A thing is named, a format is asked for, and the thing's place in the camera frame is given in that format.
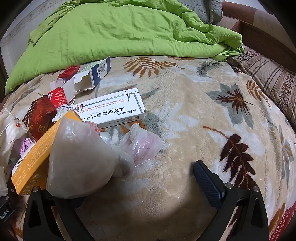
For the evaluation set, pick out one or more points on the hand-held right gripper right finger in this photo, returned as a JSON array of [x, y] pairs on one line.
[[208, 183]]

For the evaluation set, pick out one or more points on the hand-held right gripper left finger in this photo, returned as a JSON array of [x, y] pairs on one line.
[[67, 202]]

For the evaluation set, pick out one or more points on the translucent white plastic bag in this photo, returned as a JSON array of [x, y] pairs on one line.
[[76, 157]]

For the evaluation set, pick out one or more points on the red mesh basket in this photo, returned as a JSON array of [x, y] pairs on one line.
[[285, 220]]

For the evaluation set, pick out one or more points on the dark red rose wrapper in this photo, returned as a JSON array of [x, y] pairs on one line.
[[41, 115]]

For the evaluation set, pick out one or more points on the red packet with white text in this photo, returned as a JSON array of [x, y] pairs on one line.
[[56, 96]]

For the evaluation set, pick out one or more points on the orange box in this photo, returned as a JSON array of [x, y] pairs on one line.
[[34, 157]]

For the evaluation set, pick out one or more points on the crumpled pink paper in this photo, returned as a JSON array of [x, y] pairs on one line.
[[27, 146]]

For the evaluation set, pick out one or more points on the white plastic bag orange logo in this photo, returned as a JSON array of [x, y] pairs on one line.
[[11, 134]]

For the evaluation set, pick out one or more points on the pink plastic bag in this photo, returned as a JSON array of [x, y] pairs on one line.
[[141, 143]]

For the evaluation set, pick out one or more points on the leaf print blanket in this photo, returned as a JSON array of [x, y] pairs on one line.
[[185, 104]]

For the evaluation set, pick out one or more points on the small white sachet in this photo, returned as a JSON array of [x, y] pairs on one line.
[[62, 111]]

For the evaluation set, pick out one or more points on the large white medicine box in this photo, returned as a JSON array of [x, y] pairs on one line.
[[111, 109]]

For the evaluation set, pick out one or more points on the striped brown pillow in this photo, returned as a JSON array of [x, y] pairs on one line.
[[266, 69]]

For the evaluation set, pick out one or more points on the crumpled red white wrapper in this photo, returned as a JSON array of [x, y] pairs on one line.
[[68, 73]]

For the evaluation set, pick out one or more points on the open white blue box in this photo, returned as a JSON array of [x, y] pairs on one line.
[[101, 67]]

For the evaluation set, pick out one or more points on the brown wooden bed board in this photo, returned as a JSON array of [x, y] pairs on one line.
[[266, 39]]

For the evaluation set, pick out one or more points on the grey quilted pillow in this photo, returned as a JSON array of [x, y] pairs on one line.
[[212, 9]]

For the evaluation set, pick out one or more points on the brown padded headboard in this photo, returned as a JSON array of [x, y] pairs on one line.
[[242, 10]]

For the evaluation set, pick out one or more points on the green quilt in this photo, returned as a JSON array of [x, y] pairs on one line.
[[115, 30]]

